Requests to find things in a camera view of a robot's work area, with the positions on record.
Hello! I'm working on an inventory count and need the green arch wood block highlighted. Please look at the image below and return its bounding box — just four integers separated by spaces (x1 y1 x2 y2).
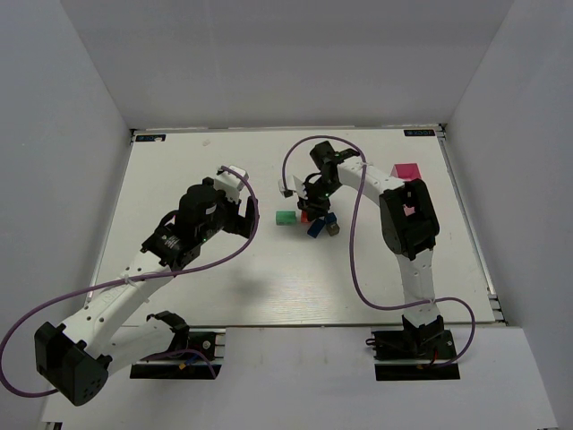
275 211 297 226

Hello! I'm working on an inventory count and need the pink plastic box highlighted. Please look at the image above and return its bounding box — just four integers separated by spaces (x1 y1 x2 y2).
390 163 422 182

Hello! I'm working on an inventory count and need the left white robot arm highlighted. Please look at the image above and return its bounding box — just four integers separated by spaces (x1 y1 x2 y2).
34 166 259 407

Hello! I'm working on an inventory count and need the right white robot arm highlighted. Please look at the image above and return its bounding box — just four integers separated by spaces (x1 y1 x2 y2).
291 141 444 357

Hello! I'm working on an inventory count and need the long blue wood block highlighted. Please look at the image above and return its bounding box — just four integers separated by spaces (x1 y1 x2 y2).
307 219 326 238

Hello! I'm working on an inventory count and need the small blue wood cube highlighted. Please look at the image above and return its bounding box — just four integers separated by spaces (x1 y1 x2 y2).
325 212 337 224

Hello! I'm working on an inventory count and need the olive grey wood cube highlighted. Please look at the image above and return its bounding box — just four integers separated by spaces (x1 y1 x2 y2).
326 223 340 237

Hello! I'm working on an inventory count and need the left blue table label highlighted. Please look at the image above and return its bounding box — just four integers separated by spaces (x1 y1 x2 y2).
135 134 167 142

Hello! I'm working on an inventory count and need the blue table label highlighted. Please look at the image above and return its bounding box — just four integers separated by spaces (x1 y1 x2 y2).
404 129 435 137
135 134 167 142

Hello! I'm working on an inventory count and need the right blue table label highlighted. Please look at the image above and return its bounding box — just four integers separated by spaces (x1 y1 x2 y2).
404 129 435 137

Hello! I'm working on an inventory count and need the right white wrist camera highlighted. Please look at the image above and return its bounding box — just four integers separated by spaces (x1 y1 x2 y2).
278 175 308 200

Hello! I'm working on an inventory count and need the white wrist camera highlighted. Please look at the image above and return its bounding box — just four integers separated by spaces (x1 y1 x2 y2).
213 165 249 203
278 175 308 200

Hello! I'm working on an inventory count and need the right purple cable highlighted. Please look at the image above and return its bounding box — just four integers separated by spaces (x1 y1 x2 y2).
279 135 476 365

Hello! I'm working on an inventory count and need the purple cable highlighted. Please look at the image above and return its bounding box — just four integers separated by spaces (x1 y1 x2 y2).
0 164 260 399
279 135 476 365

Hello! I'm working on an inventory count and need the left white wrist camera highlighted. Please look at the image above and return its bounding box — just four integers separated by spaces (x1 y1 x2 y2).
213 165 249 203

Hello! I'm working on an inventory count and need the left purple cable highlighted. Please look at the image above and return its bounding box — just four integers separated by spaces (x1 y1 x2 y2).
0 164 260 399

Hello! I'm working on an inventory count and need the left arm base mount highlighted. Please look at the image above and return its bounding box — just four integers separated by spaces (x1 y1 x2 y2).
129 329 226 381

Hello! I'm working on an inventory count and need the aluminium table edge rail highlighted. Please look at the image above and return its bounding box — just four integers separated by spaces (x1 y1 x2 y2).
437 123 508 326

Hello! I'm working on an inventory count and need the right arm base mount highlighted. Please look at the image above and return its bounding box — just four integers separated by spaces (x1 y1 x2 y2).
365 330 460 382

